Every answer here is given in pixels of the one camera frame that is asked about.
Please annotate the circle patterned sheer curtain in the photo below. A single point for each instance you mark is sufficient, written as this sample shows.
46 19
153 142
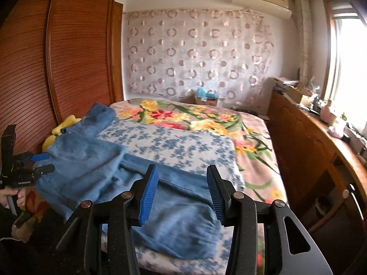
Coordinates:
176 53

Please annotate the stack of papers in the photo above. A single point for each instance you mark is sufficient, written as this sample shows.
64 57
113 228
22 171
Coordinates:
281 84

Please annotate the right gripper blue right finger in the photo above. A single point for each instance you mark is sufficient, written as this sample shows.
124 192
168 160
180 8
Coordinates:
221 192

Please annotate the pink bottle on sill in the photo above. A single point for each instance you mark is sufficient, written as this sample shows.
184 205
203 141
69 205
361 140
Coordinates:
326 114

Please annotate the wooden sideboard cabinet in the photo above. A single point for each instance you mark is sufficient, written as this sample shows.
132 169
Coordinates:
324 182

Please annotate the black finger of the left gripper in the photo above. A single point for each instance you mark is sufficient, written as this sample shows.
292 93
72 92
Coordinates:
42 170

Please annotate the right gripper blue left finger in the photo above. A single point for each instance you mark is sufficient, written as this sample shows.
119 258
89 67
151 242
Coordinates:
144 191

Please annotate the floral bed cover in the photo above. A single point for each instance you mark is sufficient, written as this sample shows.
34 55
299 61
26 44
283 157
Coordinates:
253 149

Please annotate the blue denim jeans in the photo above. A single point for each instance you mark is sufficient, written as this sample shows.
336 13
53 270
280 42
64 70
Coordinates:
182 222

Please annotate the window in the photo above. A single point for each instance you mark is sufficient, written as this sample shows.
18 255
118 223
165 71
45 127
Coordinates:
345 84

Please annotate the yellow plush toy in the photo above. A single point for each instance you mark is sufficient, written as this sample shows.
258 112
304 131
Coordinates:
69 121

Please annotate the tied window curtain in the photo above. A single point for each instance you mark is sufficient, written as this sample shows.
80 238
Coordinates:
304 25

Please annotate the cardboard box with blue cloth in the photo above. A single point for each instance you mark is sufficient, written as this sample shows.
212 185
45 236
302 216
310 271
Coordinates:
206 98

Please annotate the person's left hand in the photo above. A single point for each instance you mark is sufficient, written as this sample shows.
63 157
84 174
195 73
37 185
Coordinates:
9 192

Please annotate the blue floral white sheet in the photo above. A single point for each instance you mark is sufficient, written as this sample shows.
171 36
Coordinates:
189 151

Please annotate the wooden louvered wardrobe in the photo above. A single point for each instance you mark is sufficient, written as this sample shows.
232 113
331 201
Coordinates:
58 58

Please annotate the cardboard box on cabinet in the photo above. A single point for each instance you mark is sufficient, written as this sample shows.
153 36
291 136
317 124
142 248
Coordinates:
301 96

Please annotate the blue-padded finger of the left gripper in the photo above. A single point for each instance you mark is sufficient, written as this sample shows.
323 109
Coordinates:
39 157

